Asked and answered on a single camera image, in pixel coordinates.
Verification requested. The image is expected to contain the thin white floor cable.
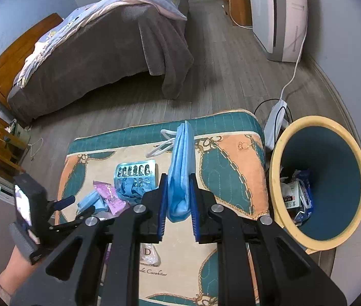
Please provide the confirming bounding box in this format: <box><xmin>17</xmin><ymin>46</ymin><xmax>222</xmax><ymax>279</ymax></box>
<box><xmin>29</xmin><ymin>137</ymin><xmax>44</xmax><ymax>161</ymax></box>

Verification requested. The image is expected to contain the purple wrapper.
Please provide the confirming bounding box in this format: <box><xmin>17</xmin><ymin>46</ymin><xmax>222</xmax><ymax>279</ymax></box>
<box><xmin>93</xmin><ymin>180</ymin><xmax>130</xmax><ymax>215</ymax></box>

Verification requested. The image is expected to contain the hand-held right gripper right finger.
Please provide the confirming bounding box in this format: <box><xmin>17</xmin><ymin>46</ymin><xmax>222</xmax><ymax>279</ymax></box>
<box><xmin>189</xmin><ymin>172</ymin><xmax>348</xmax><ymax>306</ymax></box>

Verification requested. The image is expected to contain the wooden bedside table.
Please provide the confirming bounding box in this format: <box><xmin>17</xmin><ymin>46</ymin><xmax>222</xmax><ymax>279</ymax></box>
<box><xmin>0</xmin><ymin>115</ymin><xmax>29</xmax><ymax>182</ymax></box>

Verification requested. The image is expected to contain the white power strip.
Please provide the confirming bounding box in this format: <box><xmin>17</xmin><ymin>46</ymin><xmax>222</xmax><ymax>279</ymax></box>
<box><xmin>263</xmin><ymin>100</ymin><xmax>291</xmax><ymax>150</ymax></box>

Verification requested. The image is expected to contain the wooden cabinet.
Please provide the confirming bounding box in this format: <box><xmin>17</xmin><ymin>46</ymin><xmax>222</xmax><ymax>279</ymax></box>
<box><xmin>217</xmin><ymin>0</ymin><xmax>253</xmax><ymax>27</ymax></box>

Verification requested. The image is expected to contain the bed with grey blanket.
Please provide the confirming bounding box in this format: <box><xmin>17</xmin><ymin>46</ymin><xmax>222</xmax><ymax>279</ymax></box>
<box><xmin>7</xmin><ymin>0</ymin><xmax>195</xmax><ymax>125</ymax></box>

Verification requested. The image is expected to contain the teal bin with yellow rim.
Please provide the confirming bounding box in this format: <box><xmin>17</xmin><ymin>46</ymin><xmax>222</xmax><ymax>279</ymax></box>
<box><xmin>269</xmin><ymin>116</ymin><xmax>361</xmax><ymax>251</ymax></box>

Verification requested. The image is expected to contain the pale green bag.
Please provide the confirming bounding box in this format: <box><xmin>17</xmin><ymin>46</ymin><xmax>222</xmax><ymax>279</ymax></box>
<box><xmin>8</xmin><ymin>119</ymin><xmax>31</xmax><ymax>144</ymax></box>

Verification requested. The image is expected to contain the silver blister pack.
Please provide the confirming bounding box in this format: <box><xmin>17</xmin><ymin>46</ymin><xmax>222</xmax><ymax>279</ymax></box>
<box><xmin>114</xmin><ymin>160</ymin><xmax>157</xmax><ymax>195</ymax></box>

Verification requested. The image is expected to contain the wooden bed frame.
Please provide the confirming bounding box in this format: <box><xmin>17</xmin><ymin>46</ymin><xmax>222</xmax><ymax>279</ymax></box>
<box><xmin>0</xmin><ymin>13</ymin><xmax>64</xmax><ymax>109</ymax></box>

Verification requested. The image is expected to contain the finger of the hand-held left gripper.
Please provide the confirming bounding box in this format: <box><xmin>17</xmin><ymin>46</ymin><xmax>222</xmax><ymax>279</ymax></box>
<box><xmin>51</xmin><ymin>206</ymin><xmax>96</xmax><ymax>232</ymax></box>
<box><xmin>51</xmin><ymin>195</ymin><xmax>76</xmax><ymax>212</ymax></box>

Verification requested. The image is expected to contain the teal orange printed cushion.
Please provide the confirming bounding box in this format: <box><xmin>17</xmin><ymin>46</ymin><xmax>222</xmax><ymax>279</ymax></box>
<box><xmin>57</xmin><ymin>109</ymin><xmax>272</xmax><ymax>306</ymax></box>

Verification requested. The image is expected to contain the blue glove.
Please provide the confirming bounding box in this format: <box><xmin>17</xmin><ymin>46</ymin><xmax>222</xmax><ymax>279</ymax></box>
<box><xmin>117</xmin><ymin>178</ymin><xmax>147</xmax><ymax>204</ymax></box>

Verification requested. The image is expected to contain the white air purifier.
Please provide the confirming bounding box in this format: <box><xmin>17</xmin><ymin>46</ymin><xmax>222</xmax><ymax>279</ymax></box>
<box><xmin>247</xmin><ymin>0</ymin><xmax>309</xmax><ymax>62</ymax></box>

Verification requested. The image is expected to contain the black cable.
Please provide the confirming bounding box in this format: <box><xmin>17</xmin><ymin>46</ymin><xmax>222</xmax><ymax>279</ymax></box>
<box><xmin>253</xmin><ymin>98</ymin><xmax>293</xmax><ymax>128</ymax></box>

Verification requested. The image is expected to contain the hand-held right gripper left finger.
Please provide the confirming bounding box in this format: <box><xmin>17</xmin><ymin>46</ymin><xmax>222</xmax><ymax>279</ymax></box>
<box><xmin>10</xmin><ymin>172</ymin><xmax>169</xmax><ymax>306</ymax></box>

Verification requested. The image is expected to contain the blue face mask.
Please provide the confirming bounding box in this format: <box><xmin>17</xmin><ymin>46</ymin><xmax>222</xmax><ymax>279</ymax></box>
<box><xmin>77</xmin><ymin>191</ymin><xmax>107</xmax><ymax>215</ymax></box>
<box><xmin>150</xmin><ymin>121</ymin><xmax>195</xmax><ymax>224</ymax></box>

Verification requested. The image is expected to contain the blue white wet wipes packet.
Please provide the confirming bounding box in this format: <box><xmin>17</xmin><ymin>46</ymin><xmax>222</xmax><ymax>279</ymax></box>
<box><xmin>291</xmin><ymin>169</ymin><xmax>313</xmax><ymax>224</ymax></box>

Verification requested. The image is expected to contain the clear plastic bag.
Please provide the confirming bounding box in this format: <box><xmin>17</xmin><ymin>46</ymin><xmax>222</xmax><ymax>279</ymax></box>
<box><xmin>139</xmin><ymin>244</ymin><xmax>161</xmax><ymax>266</ymax></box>

